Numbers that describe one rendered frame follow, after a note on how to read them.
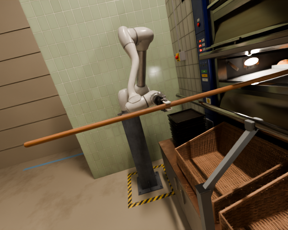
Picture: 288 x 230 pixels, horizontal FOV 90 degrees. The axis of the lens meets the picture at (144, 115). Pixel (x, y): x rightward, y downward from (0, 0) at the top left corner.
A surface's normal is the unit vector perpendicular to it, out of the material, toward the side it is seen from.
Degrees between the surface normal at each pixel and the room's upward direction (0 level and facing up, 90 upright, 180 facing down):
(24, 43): 90
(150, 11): 90
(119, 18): 90
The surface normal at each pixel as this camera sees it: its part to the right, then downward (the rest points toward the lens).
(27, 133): 0.11, 0.27
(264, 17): -0.98, -0.07
